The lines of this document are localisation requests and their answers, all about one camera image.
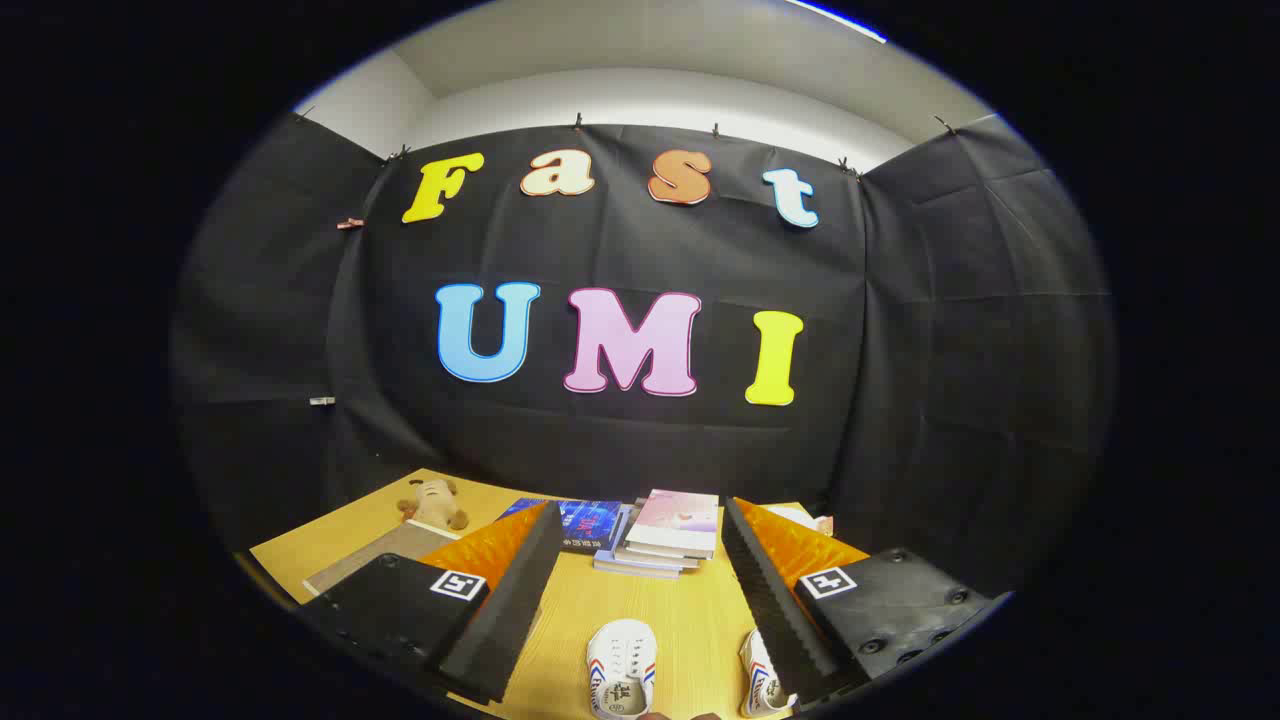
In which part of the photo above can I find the blue cover book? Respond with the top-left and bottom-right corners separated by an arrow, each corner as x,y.
497,497 -> 626,554

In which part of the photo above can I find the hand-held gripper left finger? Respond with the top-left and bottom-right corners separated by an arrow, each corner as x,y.
298,500 -> 566,704

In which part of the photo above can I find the black backdrop cloth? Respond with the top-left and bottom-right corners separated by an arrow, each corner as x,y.
170,112 -> 1116,601

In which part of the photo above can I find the cream storage box with lid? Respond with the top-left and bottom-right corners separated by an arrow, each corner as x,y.
303,518 -> 463,598

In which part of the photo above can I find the pink cover book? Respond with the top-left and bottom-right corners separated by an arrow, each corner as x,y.
625,488 -> 721,559

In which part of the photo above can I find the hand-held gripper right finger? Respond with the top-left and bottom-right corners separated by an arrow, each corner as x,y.
720,495 -> 1009,711

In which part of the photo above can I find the brown plush dog toy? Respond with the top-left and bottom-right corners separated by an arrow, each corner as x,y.
397,478 -> 471,531

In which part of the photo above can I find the white canvas shoe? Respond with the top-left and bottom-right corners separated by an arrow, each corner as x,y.
738,628 -> 799,719
585,618 -> 658,720

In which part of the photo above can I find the white paperback book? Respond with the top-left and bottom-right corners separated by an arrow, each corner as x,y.
612,543 -> 703,571

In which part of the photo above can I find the pale lavender book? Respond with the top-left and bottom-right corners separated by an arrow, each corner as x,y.
593,548 -> 686,581

